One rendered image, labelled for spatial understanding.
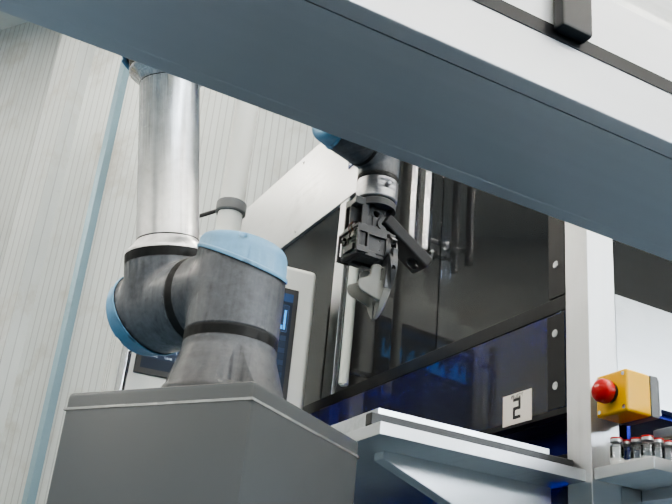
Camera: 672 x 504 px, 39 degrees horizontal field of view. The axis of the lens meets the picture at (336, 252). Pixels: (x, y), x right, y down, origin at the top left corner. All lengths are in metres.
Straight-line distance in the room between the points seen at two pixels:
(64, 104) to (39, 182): 0.83
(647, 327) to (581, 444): 0.28
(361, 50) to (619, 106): 0.17
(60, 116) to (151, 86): 7.98
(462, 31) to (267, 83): 0.12
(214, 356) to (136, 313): 0.19
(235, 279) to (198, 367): 0.12
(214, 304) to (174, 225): 0.19
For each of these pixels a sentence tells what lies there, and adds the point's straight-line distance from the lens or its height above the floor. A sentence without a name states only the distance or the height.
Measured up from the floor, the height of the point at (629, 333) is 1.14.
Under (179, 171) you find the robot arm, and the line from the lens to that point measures 1.31.
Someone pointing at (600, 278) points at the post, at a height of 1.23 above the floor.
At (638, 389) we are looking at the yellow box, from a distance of 1.64.
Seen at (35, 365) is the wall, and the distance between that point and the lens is 8.39.
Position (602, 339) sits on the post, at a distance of 1.75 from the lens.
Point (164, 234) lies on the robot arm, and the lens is 1.28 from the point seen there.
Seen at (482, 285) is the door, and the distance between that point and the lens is 2.04.
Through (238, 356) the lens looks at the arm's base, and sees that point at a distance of 1.11.
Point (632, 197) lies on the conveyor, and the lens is 0.70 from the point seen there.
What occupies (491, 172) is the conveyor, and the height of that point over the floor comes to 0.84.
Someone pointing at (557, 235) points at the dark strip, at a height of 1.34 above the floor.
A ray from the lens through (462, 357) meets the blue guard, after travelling 2.02.
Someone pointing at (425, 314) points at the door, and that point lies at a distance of 2.21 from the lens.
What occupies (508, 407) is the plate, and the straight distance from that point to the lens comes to 1.86.
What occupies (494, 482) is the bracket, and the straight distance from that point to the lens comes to 1.65.
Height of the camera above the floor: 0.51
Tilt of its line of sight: 25 degrees up
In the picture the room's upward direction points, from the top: 6 degrees clockwise
